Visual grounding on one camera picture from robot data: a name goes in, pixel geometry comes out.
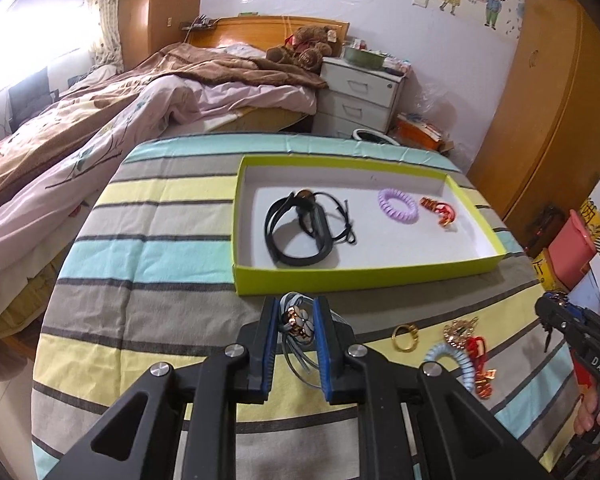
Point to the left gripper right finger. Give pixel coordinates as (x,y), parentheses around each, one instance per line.
(340,382)

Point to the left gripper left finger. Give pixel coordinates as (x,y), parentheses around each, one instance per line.
(259,338)

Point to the rose gold rhinestone hair clip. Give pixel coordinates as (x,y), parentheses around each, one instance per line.
(457,333)

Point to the black smart band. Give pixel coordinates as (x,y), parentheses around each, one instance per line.
(311,220)

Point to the right hand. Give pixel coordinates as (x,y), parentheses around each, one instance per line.
(588,415)

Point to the pink plastic box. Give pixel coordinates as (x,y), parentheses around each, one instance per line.
(571,251)

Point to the green-edged white tray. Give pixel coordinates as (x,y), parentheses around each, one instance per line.
(385,252)

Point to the striped table cloth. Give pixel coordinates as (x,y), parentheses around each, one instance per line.
(192,234)

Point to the wooden wardrobe right side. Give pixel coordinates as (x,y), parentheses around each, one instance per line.
(543,147)

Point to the white trash bin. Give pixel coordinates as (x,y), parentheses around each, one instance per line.
(372,136)

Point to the cardboard box with books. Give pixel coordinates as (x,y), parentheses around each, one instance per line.
(418,132)

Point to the white drawer nightstand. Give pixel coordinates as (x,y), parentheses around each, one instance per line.
(355,98)

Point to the brown teddy bear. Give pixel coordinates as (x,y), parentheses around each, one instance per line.
(306,48)

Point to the brown blanket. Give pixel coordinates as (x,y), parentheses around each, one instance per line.
(69,123)

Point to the wooden headboard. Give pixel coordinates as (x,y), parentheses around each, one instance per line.
(260,31)

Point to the black office chair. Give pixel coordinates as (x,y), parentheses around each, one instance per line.
(29,98)

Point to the tall wooden wardrobe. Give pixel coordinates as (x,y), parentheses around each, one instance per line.
(146,26)

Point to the floral curtain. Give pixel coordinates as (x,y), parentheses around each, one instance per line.
(105,43)

